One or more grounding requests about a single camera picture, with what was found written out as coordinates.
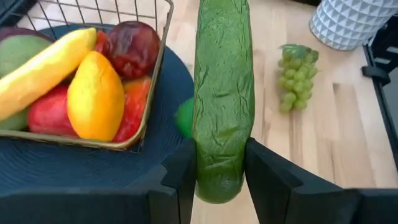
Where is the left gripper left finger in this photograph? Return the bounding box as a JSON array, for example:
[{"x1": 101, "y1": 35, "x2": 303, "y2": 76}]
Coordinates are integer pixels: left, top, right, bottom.
[{"x1": 0, "y1": 139, "x2": 197, "y2": 224}]

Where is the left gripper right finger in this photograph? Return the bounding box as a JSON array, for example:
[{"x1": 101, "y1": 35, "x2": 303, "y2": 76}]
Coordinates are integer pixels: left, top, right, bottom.
[{"x1": 244, "y1": 138, "x2": 398, "y2": 224}]

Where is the bright red apple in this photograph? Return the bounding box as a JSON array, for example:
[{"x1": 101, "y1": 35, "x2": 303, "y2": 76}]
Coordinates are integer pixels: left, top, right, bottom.
[{"x1": 26, "y1": 83, "x2": 78, "y2": 138}]

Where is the yellow orange mango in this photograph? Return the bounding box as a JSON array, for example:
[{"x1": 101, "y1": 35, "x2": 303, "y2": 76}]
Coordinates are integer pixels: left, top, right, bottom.
[{"x1": 67, "y1": 50, "x2": 126, "y2": 142}]

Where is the red orange mango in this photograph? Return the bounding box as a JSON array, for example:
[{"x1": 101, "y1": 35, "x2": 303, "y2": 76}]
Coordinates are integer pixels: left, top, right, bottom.
[{"x1": 111, "y1": 76, "x2": 153, "y2": 144}]

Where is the green grape bunch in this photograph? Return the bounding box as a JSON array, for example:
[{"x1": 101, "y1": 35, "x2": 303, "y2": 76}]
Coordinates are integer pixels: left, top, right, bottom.
[{"x1": 277, "y1": 43, "x2": 320, "y2": 114}]

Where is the round green lime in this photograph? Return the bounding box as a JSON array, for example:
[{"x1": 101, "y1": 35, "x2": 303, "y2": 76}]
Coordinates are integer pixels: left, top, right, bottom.
[{"x1": 174, "y1": 96, "x2": 195, "y2": 139}]

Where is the green cucumber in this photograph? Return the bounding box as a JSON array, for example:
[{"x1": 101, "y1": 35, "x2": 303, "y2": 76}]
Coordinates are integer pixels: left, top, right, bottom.
[{"x1": 192, "y1": 0, "x2": 256, "y2": 205}]

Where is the yellow banana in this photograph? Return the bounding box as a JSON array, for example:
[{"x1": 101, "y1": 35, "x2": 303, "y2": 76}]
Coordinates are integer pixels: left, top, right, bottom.
[{"x1": 0, "y1": 27, "x2": 98, "y2": 122}]

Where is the dark red apple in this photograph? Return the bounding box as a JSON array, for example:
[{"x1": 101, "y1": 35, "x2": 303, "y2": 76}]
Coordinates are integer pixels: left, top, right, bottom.
[{"x1": 98, "y1": 21, "x2": 162, "y2": 81}]

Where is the orange bumpy pepper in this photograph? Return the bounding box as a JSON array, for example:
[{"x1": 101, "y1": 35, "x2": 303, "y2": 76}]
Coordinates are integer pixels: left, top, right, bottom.
[{"x1": 94, "y1": 30, "x2": 109, "y2": 54}]

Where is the brownish green pear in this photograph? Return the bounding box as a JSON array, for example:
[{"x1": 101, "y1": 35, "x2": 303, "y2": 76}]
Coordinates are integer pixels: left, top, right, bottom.
[{"x1": 0, "y1": 34, "x2": 53, "y2": 78}]

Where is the round dark blue placemat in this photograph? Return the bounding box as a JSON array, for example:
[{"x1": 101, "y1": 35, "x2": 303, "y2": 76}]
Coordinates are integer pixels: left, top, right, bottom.
[{"x1": 0, "y1": 24, "x2": 197, "y2": 194}]

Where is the white patterned plant pot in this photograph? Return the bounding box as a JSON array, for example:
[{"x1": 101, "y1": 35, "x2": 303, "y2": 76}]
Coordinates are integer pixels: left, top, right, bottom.
[{"x1": 308, "y1": 0, "x2": 398, "y2": 52}]

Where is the copper wire basket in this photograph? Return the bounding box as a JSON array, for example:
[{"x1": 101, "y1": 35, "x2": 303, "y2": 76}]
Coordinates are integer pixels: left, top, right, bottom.
[{"x1": 0, "y1": 0, "x2": 175, "y2": 153}]

